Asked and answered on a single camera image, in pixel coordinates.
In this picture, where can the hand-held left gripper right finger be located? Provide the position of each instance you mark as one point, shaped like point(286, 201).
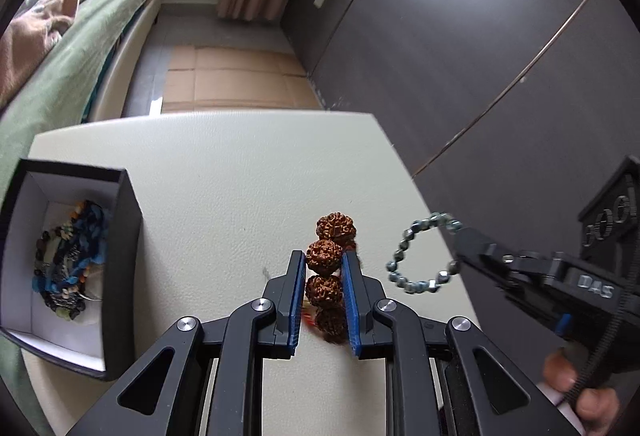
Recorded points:
point(351, 301)

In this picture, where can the bed with green sheet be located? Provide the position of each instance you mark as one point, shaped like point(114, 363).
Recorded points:
point(65, 76)

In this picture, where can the cardboard floor sheets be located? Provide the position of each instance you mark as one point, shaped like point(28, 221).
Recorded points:
point(235, 81)

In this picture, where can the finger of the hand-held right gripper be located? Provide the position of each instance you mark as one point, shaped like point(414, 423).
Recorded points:
point(485, 248)
point(515, 283)

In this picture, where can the person's right hand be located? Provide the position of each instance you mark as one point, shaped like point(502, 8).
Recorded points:
point(595, 406)

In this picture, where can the dark grey wardrobe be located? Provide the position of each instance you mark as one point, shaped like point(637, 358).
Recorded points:
point(450, 41)

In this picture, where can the pink fleece blanket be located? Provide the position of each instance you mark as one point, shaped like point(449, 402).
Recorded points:
point(30, 36)

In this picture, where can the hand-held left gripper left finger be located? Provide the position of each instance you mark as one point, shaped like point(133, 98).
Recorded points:
point(300, 301)

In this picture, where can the black jewelry box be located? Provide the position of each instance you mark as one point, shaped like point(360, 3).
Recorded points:
point(125, 266)

